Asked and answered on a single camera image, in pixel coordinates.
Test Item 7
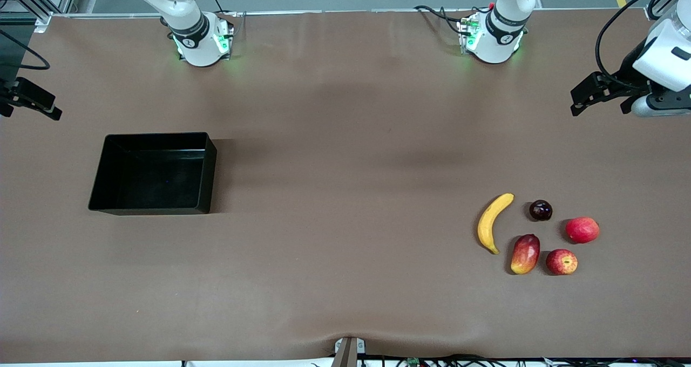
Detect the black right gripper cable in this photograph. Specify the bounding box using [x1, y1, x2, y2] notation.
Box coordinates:
[0, 30, 50, 71]

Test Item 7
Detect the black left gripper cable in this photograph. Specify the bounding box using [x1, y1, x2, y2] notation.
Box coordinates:
[595, 0, 686, 90]

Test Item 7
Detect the black left arm base cable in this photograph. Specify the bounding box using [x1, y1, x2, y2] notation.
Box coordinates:
[414, 4, 476, 36]

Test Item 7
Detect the dark purple plum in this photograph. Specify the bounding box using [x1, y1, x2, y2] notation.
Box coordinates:
[529, 199, 553, 221]

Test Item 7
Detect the yellow banana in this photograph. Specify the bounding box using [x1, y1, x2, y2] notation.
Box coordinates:
[477, 193, 515, 255]

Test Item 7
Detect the red yellow-streaked apple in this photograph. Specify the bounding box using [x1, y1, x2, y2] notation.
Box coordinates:
[546, 249, 579, 276]

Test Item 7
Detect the brown table cover sheet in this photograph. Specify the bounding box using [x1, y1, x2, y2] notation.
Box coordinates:
[0, 8, 691, 363]

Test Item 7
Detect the red yellow mango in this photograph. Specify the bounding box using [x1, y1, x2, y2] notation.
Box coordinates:
[510, 234, 541, 275]

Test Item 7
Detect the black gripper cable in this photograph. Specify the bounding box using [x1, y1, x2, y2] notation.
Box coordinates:
[595, 0, 686, 90]
[0, 30, 50, 71]

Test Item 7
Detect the black plastic box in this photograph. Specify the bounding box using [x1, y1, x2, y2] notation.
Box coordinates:
[88, 132, 218, 216]

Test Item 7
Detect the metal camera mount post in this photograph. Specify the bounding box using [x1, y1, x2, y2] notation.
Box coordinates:
[330, 336, 367, 367]

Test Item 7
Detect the plain red round fruit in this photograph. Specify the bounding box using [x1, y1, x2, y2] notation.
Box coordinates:
[565, 217, 600, 244]

